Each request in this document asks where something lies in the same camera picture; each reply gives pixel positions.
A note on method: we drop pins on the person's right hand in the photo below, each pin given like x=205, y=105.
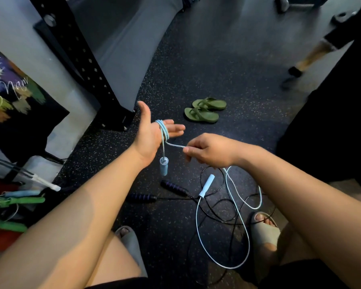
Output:
x=216, y=150

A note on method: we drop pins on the person's left hand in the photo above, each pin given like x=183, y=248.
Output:
x=147, y=138

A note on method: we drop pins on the person's right thumb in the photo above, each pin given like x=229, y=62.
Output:
x=192, y=151

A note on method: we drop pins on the person's left thumb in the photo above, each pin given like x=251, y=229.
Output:
x=145, y=115

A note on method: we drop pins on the person's right forearm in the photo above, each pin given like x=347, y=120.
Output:
x=306, y=201

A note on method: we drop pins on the person's left forearm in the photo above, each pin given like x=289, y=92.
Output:
x=78, y=219

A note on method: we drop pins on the green flip-flop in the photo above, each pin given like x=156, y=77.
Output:
x=201, y=115
x=210, y=103

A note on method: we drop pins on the grey right slide sandal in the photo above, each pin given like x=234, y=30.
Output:
x=264, y=233

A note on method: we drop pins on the grey slide sandal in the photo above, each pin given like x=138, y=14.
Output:
x=132, y=243
x=264, y=233

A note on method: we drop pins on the grey left slide sandal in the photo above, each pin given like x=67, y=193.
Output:
x=132, y=243

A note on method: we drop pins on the black banner with colourful print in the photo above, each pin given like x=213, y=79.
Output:
x=15, y=117

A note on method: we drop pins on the person's left leg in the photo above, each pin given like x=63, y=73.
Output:
x=114, y=264

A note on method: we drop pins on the person's leg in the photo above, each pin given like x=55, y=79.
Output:
x=314, y=55
x=114, y=264
x=297, y=246

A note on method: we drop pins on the person's right leg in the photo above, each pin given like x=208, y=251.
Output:
x=297, y=246

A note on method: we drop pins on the large black padded equipment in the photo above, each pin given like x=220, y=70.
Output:
x=334, y=123

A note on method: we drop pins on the black shorts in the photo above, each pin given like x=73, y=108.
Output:
x=303, y=276

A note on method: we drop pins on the black perforated rack post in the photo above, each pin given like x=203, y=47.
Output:
x=87, y=66

